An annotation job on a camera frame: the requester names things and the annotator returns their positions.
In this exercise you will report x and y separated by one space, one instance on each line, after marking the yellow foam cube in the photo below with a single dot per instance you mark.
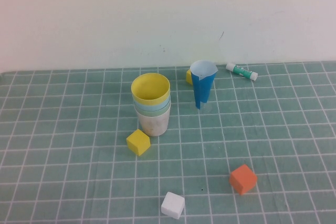
138 142
189 77

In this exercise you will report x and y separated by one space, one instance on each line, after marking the green checkered tablecloth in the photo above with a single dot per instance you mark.
65 129

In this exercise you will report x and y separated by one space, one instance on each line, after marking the green plastic cup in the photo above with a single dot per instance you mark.
158 114

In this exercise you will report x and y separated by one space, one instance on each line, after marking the blue paper cone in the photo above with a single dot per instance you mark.
203 87

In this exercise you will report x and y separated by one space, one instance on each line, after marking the clear plastic cup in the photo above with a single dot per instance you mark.
208 106

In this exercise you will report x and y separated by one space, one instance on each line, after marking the white foam cube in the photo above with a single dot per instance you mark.
172 205

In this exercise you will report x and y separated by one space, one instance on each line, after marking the pink plastic cup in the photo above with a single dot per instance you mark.
153 127

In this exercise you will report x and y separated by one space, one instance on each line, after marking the blue plastic cup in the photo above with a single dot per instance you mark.
151 108

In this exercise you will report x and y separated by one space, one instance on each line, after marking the yellow plastic cup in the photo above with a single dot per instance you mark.
149 87

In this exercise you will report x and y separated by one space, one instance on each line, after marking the orange foam cube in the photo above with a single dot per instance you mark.
242 179

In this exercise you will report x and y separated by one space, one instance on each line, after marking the green white glue stick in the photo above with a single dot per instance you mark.
241 71

